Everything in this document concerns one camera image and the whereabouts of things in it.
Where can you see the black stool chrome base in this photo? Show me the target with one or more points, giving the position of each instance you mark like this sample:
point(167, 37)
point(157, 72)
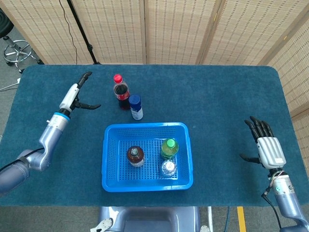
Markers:
point(17, 52)

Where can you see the blue plastic basket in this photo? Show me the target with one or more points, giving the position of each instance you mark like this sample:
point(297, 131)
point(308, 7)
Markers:
point(108, 183)

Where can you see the cola bottle red cap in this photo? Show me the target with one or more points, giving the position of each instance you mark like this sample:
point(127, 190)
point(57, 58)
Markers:
point(122, 93)

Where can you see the white bottle blue cap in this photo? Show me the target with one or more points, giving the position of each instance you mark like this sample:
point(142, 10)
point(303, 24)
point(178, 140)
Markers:
point(135, 102)

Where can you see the dark blue table mat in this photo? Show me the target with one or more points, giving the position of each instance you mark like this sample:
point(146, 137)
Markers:
point(217, 108)

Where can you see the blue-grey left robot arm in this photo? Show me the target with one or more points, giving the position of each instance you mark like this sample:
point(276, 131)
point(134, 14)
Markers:
point(50, 135)

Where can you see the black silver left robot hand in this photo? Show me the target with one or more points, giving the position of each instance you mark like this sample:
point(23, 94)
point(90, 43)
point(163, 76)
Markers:
point(70, 96)

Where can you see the yellow floor tape strip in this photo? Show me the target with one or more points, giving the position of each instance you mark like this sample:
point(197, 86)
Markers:
point(241, 217)

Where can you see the bamboo folding screen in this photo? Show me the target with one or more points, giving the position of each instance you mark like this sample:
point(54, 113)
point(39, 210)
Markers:
point(169, 29)

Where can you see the green soda bottle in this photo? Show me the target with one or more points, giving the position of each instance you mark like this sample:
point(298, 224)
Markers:
point(170, 149)

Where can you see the blue-grey robot torso base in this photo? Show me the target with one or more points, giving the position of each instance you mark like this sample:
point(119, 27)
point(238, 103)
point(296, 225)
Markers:
point(144, 217)

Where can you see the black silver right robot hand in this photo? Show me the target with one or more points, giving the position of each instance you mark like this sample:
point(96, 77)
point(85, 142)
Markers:
point(271, 152)

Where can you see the black tripod stand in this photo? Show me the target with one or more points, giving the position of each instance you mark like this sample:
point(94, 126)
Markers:
point(82, 31)

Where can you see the white table leg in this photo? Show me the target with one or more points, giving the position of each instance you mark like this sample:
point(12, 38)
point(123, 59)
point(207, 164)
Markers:
point(210, 217)

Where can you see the brown tea bottle black cap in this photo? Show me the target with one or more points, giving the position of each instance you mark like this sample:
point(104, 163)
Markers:
point(136, 157)

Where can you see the clear water bottle white cap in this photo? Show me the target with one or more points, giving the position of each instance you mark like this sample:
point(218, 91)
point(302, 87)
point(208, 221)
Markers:
point(169, 168)

